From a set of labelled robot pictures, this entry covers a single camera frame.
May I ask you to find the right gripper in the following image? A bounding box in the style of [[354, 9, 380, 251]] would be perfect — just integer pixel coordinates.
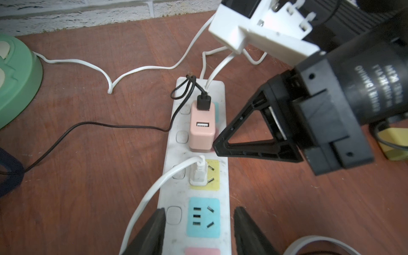
[[212, 50, 408, 176]]

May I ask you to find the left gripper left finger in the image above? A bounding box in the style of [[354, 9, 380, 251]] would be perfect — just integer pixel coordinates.
[[123, 208, 166, 255]]

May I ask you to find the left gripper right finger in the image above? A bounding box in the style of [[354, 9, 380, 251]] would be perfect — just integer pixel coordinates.
[[233, 207, 279, 255]]

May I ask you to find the pink usb charger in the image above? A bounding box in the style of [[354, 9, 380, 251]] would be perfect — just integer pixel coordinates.
[[189, 101, 216, 152]]

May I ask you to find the white plug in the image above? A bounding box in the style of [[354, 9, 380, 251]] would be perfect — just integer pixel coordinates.
[[189, 156, 208, 187]]

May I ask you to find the yellow usb charger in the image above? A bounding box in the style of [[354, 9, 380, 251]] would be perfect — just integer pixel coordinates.
[[378, 127, 408, 161]]

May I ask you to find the small white desk fan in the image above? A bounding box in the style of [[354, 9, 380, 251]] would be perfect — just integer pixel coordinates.
[[283, 235, 361, 255]]

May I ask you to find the white power strip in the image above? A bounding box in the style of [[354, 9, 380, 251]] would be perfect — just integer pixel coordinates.
[[158, 81, 232, 255]]

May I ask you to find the small navy blue fan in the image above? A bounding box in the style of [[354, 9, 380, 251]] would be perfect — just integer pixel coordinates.
[[1, 148, 25, 197]]

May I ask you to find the green fan at back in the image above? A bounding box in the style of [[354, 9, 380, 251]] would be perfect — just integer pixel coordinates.
[[1, 34, 43, 128]]

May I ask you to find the white fan cable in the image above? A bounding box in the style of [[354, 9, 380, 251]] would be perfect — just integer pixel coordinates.
[[118, 155, 205, 255]]

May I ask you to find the white power strip cable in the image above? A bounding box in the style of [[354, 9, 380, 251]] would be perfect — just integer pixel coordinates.
[[200, 46, 268, 91]]

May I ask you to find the black usb cable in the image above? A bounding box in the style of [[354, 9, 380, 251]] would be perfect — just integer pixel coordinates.
[[0, 73, 211, 174]]

